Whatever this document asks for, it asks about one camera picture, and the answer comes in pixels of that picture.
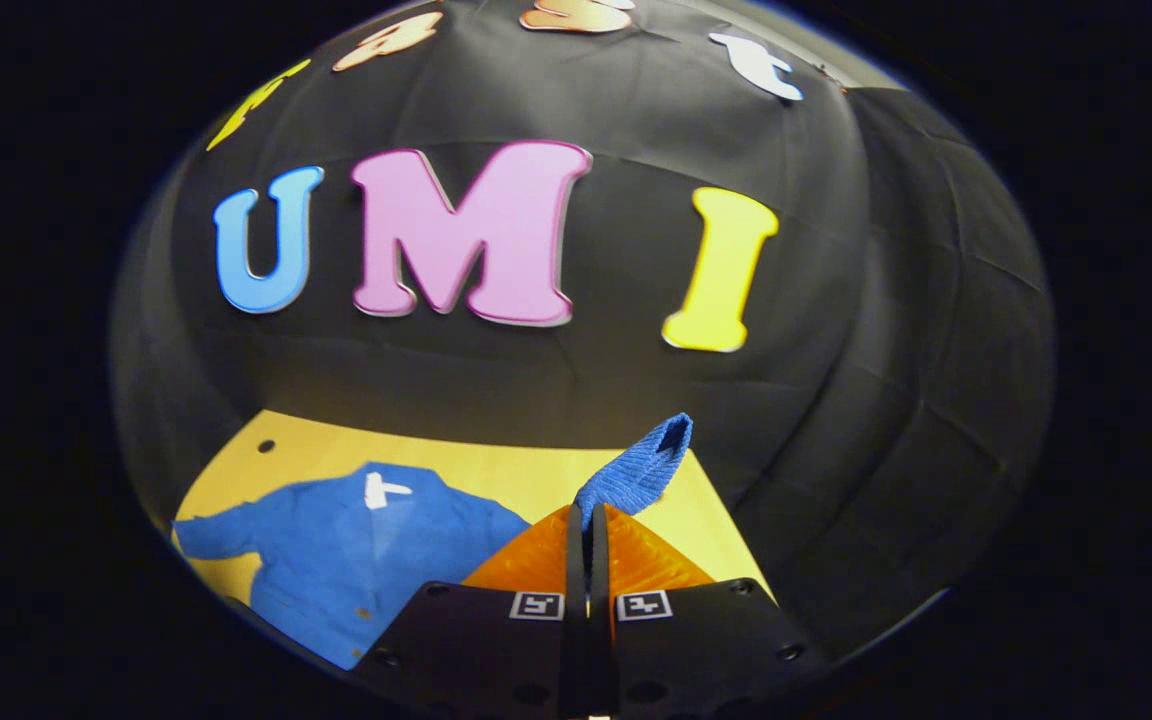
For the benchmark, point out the blue shirt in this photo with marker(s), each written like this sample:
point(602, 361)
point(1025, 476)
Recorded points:
point(336, 560)

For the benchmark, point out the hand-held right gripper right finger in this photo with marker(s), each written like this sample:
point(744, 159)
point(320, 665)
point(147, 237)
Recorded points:
point(602, 650)

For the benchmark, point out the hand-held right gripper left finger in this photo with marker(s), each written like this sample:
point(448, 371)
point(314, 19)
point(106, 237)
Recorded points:
point(576, 650)

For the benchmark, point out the black backdrop cloth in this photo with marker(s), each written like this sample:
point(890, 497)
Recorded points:
point(836, 300)

